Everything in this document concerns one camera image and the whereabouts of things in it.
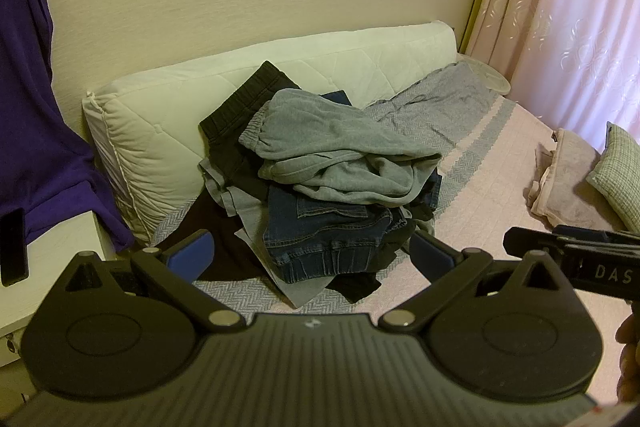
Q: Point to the green textured cushion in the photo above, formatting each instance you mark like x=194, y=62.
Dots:
x=620, y=172

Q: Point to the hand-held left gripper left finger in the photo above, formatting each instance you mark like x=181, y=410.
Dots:
x=192, y=252

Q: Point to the person's right hand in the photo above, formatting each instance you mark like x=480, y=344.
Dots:
x=631, y=357

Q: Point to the light grey garment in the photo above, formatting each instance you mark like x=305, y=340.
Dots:
x=235, y=203

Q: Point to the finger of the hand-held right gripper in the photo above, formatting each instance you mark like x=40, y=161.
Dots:
x=525, y=241

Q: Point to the dark blue jeans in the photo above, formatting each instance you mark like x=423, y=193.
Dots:
x=320, y=232

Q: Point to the purple hanging garment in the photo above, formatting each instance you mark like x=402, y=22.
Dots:
x=40, y=132

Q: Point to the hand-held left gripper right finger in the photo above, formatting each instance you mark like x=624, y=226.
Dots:
x=430, y=253

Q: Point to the white round plastic object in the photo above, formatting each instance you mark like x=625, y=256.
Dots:
x=487, y=74

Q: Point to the black shorts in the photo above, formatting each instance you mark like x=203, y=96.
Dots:
x=230, y=127

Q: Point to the grey sweatpants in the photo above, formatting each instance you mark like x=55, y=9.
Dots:
x=325, y=137

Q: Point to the white nightstand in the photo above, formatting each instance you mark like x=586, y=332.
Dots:
x=50, y=257

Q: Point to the white quilted pillow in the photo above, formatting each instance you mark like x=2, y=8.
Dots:
x=150, y=117

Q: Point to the beige pillow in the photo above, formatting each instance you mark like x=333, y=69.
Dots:
x=570, y=192

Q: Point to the pink grey herringbone bedspread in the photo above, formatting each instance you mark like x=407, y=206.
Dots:
x=500, y=167

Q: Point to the pink patterned curtain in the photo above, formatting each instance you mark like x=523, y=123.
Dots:
x=565, y=7

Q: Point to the navy garment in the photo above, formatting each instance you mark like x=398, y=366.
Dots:
x=337, y=98

